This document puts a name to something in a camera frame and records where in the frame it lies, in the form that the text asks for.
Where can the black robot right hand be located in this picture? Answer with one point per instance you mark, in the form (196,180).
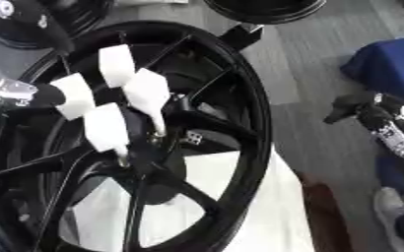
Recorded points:
(358,105)

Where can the black wheel stand bracket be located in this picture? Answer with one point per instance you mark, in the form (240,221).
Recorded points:
(243,35)

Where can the blue cloth covered table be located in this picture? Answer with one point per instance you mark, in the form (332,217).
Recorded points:
(389,69)

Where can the black spoked wheel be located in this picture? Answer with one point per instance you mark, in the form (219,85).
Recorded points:
(252,108)

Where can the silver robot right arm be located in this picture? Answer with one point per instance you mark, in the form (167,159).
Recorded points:
(396,139)

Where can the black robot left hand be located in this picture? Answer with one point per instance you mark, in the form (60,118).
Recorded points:
(30,23)

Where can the black round wheel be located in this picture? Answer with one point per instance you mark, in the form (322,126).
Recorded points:
(263,11)
(87,14)

